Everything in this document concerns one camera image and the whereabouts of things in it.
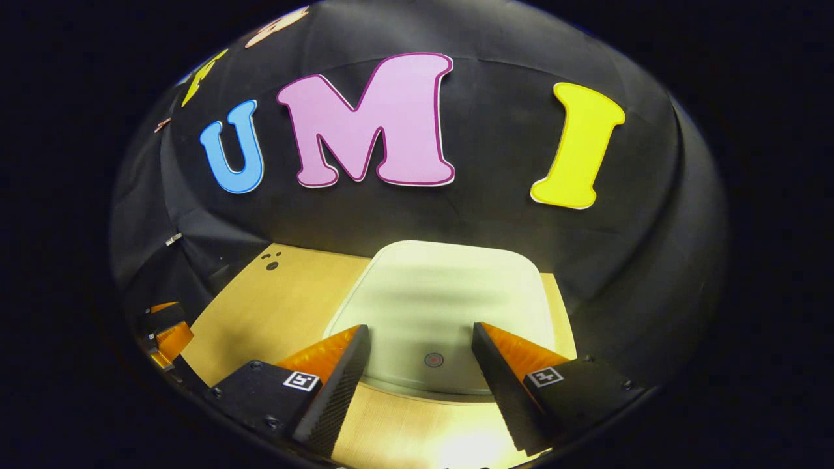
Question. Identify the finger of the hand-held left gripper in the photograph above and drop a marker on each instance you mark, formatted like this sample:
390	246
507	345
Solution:
174	340
163	312

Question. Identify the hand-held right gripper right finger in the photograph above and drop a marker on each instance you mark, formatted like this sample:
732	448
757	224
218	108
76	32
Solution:
505	391

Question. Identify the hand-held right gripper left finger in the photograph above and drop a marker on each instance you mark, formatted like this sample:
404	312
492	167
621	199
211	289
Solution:
339	391

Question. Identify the pale green desktop garbage bin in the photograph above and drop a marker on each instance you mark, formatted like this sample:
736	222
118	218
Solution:
443	306

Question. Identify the wooden desktop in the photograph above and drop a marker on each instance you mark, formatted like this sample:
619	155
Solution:
273	306

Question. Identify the white cloth clip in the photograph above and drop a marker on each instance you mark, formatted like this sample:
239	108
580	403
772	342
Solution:
173	239

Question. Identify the black backdrop cloth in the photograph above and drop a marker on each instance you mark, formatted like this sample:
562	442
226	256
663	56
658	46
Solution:
495	215

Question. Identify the pink cloth clip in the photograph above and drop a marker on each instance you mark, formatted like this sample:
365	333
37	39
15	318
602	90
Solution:
163	124

